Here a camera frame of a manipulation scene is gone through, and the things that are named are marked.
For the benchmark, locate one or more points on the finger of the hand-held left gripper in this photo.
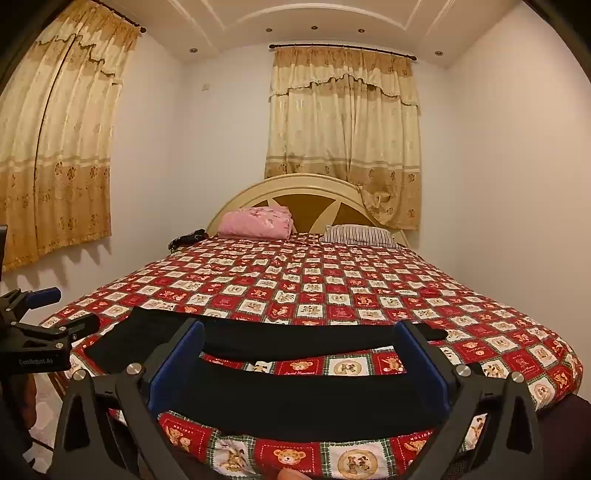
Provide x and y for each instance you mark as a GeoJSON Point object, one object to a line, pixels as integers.
{"type": "Point", "coordinates": [44, 296]}
{"type": "Point", "coordinates": [69, 325]}

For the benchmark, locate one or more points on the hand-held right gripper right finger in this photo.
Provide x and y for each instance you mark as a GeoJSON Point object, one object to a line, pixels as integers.
{"type": "Point", "coordinates": [422, 364]}

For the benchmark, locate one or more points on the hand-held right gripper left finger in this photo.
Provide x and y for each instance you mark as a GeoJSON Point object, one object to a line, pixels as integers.
{"type": "Point", "coordinates": [178, 364]}

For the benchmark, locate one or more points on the black pants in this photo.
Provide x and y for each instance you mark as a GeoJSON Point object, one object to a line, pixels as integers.
{"type": "Point", "coordinates": [300, 392]}

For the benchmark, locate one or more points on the small black item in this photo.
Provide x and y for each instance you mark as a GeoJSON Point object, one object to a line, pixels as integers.
{"type": "Point", "coordinates": [187, 240]}

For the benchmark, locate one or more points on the red checked printed bedspread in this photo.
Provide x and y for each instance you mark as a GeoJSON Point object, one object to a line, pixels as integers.
{"type": "Point", "coordinates": [323, 277]}

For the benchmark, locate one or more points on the striped pillow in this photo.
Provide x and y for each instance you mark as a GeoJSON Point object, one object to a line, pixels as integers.
{"type": "Point", "coordinates": [358, 235]}

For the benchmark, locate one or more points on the beige floral side curtain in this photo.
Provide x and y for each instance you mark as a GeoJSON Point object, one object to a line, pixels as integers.
{"type": "Point", "coordinates": [55, 138]}

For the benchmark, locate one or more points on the pink pillow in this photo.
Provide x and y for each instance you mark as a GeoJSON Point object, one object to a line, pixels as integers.
{"type": "Point", "coordinates": [256, 223]}

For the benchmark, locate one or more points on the cream wooden headboard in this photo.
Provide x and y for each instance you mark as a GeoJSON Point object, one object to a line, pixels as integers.
{"type": "Point", "coordinates": [295, 198]}

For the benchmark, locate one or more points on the beige floral window curtain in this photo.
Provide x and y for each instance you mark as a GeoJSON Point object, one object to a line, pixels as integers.
{"type": "Point", "coordinates": [341, 138]}

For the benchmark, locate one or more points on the dark side curtain rod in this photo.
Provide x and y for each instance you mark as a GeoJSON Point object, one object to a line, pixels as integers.
{"type": "Point", "coordinates": [124, 16]}

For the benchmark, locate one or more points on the dark window curtain rod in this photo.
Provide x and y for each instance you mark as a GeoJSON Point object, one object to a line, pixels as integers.
{"type": "Point", "coordinates": [341, 50]}

